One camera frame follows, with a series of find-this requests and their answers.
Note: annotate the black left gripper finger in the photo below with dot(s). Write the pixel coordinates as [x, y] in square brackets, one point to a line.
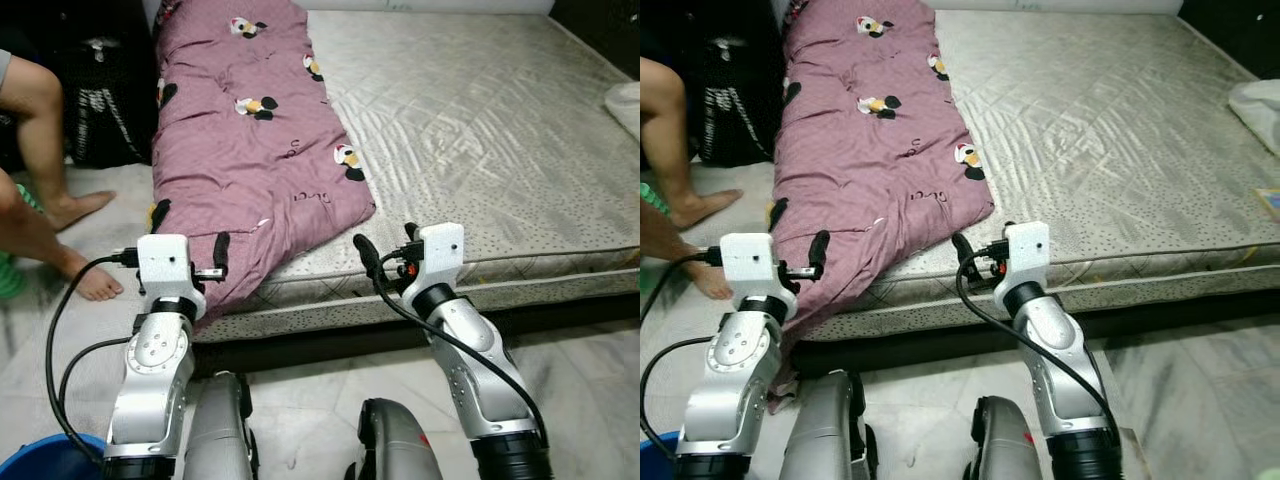
[819, 252]
[221, 252]

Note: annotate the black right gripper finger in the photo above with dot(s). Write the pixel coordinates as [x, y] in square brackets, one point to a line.
[367, 255]
[964, 254]

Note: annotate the white pillow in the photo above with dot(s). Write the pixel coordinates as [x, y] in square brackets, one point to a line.
[625, 105]
[1258, 115]

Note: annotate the colourful picture book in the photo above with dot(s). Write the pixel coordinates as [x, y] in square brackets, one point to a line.
[1270, 203]

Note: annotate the dark bed base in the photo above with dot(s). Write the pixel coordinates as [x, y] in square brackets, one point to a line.
[950, 345]
[400, 335]

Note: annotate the pink cartoon print quilt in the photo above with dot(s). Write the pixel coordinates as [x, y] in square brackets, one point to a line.
[860, 150]
[240, 150]

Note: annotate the person's bare leg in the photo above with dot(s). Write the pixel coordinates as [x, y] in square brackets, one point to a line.
[40, 240]
[670, 250]
[672, 130]
[40, 130]

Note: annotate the beige quilted mattress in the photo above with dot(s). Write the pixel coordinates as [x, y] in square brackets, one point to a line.
[480, 130]
[1100, 130]

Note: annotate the black bag with white print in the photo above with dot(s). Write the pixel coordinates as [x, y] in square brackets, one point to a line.
[105, 110]
[735, 110]

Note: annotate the green plastic basket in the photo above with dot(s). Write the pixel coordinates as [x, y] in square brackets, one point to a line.
[652, 198]
[10, 275]

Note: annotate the blue plastic bucket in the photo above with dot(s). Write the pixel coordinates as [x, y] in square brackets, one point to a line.
[655, 462]
[40, 462]

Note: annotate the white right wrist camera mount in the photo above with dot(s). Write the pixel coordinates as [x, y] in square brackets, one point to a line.
[440, 255]
[1028, 252]

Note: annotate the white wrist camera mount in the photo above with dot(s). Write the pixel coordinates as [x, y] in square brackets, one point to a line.
[163, 265]
[750, 265]
[1028, 252]
[440, 255]

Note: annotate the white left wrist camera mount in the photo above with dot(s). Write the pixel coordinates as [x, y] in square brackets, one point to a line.
[750, 265]
[163, 265]

